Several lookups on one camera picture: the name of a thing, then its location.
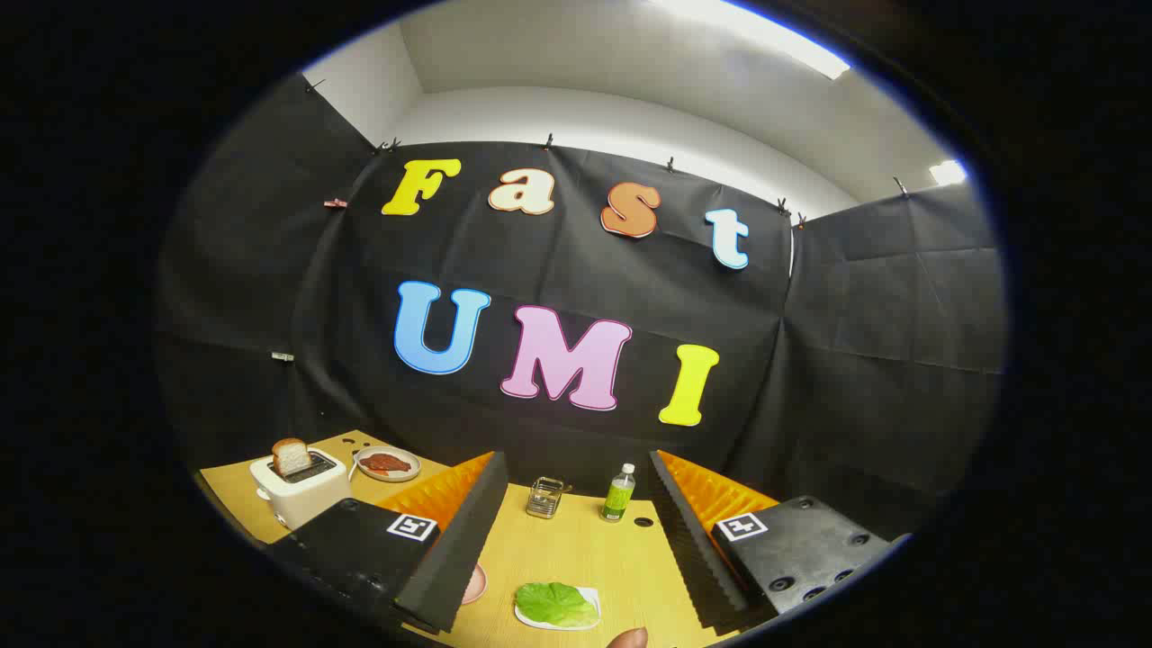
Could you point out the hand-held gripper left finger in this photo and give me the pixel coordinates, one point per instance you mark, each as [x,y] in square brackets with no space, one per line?
[459,549]

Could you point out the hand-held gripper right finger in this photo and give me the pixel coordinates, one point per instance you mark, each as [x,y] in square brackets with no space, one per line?
[693,549]

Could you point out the green lettuce leaf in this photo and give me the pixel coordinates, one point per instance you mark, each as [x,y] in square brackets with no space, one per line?
[553,603]

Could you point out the toasted white bread slice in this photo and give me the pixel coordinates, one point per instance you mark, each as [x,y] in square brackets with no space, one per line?
[291,457]

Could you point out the pink round plate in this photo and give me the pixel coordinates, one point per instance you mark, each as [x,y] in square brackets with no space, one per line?
[475,585]

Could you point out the green label drink bottle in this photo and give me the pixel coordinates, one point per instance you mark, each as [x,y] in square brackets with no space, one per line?
[617,499]

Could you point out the grey round plate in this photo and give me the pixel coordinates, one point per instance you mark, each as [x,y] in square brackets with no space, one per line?
[387,478]

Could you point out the white plate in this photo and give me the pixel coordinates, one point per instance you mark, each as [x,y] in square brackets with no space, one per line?
[591,593]

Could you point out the red-brown meat slice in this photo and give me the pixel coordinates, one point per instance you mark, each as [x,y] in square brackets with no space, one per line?
[385,464]

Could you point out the white toaster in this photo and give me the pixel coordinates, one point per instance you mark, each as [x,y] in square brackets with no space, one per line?
[306,499]

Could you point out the small ceiling light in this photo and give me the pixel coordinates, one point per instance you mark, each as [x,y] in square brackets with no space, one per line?
[948,173]

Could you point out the long ceiling light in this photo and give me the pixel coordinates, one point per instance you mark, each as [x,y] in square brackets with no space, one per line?
[774,36]

